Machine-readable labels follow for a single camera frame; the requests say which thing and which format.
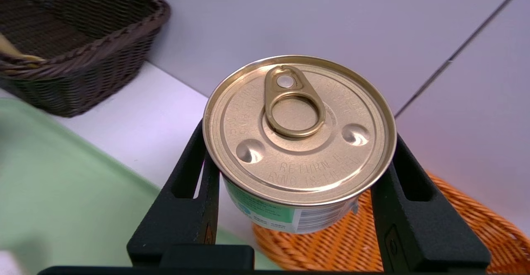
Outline orange wicker basket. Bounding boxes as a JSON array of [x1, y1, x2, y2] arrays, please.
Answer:
[[252, 171, 530, 275]]

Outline gold lid food can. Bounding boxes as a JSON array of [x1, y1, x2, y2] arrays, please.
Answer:
[[203, 55, 397, 235]]

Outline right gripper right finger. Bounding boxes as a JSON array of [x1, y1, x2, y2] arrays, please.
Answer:
[[370, 134, 491, 273]]

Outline green handled yellow pasta spoon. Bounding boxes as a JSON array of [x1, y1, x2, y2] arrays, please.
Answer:
[[0, 33, 46, 72]]

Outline light green plastic tray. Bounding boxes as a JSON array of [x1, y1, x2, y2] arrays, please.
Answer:
[[0, 98, 282, 275]]

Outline dark brown wicker basket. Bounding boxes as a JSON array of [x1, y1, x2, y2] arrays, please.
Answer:
[[0, 0, 171, 118]]

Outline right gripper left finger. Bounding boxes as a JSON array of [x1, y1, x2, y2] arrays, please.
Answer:
[[127, 120, 220, 267]]

